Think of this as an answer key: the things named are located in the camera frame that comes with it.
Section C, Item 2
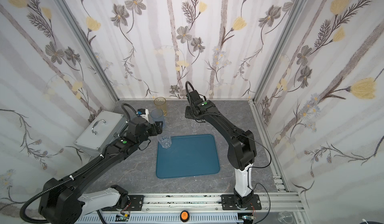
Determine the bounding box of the clear ribbed glass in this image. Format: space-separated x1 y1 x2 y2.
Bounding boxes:
157 133 172 149

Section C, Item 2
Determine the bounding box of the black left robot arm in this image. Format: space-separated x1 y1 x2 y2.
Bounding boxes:
20 115 164 224

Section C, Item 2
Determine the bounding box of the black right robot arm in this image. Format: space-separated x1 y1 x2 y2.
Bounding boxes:
185 81 272 210

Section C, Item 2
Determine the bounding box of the teal plastic tray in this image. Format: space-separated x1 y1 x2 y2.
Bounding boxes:
156 134 220 179

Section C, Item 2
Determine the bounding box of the blue plastic cup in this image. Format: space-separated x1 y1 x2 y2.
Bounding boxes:
150 108 166 129

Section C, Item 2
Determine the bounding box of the yellow plastic cup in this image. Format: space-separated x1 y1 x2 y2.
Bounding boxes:
154 97 168 116

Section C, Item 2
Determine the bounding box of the silver metal case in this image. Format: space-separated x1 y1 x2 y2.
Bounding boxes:
74 110 127 157

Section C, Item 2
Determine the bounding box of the orange emergency button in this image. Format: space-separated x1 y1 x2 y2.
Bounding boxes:
180 211 190 223

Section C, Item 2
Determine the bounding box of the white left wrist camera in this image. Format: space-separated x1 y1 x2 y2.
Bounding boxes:
137 108 149 122

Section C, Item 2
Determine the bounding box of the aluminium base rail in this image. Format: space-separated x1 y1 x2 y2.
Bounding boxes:
77 193 310 224

